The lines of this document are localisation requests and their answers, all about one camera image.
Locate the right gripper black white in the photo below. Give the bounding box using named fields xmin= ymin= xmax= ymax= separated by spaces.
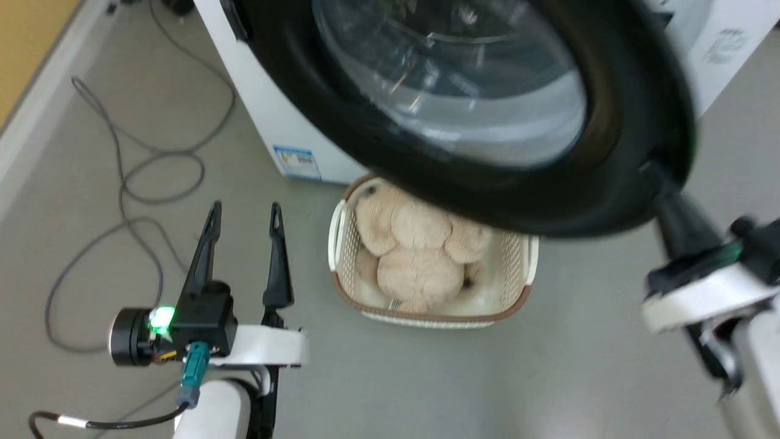
xmin=639 ymin=160 xmax=780 ymax=334

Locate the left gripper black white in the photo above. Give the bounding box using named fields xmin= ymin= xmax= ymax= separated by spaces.
xmin=109 ymin=201 xmax=307 ymax=370

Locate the black round glass washer door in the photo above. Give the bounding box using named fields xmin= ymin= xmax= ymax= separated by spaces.
xmin=235 ymin=0 xmax=699 ymax=239

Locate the white washing machine body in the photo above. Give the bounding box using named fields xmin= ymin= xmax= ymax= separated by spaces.
xmin=194 ymin=0 xmax=780 ymax=185

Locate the blue energy label sticker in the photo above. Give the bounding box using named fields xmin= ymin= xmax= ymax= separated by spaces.
xmin=272 ymin=145 xmax=322 ymax=182

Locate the white laundry basket brown rim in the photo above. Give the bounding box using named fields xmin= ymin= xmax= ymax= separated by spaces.
xmin=327 ymin=174 xmax=541 ymax=330

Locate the beige plush teddy bear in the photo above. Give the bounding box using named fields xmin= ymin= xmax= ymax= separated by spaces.
xmin=353 ymin=180 xmax=494 ymax=313

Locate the grey floor cable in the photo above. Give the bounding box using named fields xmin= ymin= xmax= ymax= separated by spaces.
xmin=44 ymin=0 xmax=238 ymax=355

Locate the black cable teal connector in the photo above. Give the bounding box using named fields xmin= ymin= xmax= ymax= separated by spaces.
xmin=27 ymin=341 xmax=211 ymax=439

